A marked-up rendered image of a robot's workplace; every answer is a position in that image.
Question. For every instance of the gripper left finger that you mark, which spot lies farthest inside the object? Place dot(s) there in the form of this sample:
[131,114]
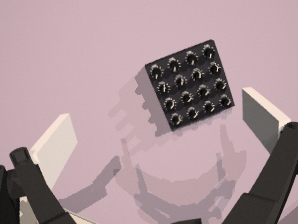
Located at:
[49,154]

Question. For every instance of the black knob box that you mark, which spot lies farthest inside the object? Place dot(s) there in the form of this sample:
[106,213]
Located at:
[200,62]

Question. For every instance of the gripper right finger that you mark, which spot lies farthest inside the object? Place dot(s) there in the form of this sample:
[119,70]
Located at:
[267,198]

